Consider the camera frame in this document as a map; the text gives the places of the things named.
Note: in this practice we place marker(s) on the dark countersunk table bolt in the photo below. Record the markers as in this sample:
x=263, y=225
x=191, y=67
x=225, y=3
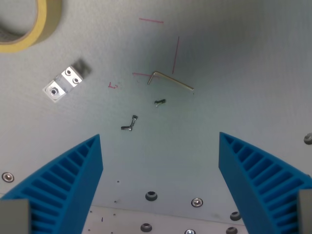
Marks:
x=308, y=138
x=146, y=227
x=231, y=230

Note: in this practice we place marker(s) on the small black screw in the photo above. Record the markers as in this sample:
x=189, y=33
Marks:
x=126, y=128
x=134, y=120
x=160, y=102

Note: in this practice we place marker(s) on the light metal base plate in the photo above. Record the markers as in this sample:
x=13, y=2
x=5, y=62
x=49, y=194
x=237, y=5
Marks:
x=165, y=223

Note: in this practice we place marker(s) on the yellow masking tape roll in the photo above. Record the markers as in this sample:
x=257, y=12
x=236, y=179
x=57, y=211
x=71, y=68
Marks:
x=46, y=26

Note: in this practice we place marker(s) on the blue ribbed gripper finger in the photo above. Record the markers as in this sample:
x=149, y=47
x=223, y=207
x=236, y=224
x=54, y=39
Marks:
x=73, y=185
x=248, y=170

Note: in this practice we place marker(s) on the brass-coloured hex key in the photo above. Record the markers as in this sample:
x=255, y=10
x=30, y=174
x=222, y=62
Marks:
x=170, y=79

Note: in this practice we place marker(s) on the silver table screw head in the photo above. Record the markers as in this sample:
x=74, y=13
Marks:
x=197, y=202
x=7, y=177
x=190, y=231

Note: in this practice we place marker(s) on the aluminium block with screw holes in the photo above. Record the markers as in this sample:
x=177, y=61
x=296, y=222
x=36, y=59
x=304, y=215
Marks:
x=64, y=83

